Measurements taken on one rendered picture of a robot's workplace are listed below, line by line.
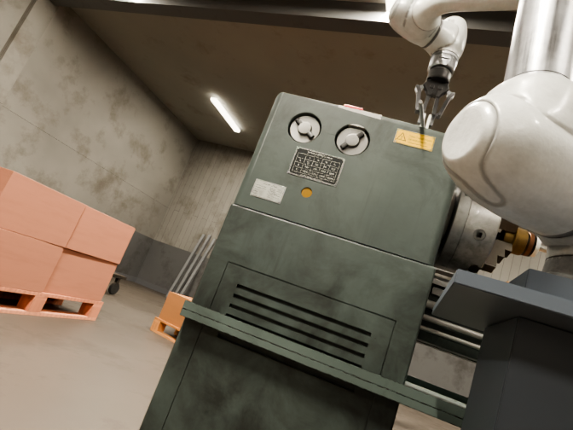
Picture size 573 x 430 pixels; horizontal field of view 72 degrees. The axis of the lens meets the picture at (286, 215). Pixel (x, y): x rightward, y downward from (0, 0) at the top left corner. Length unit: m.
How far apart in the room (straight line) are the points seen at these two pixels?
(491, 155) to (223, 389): 0.85
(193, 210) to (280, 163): 8.79
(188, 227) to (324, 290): 8.87
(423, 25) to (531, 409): 1.14
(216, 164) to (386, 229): 9.18
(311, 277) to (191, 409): 0.46
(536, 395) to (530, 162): 0.30
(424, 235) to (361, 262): 0.18
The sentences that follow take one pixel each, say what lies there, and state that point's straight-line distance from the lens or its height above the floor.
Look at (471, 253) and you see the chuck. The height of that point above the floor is 0.97.
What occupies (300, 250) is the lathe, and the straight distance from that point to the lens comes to 1.11.
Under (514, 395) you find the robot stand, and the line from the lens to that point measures 0.64.
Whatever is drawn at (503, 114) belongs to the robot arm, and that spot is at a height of 0.97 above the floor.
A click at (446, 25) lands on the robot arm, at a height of 1.67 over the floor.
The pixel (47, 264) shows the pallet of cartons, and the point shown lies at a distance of 3.20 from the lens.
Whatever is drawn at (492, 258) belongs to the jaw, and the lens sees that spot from 1.37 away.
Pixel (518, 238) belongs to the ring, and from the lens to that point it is 1.43.
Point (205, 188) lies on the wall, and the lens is 10.02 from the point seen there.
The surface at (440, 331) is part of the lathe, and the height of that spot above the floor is 0.72.
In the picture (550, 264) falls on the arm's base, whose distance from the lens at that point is 0.78.
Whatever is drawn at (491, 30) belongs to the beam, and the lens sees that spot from 4.52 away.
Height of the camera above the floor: 0.63
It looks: 13 degrees up
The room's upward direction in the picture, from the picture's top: 20 degrees clockwise
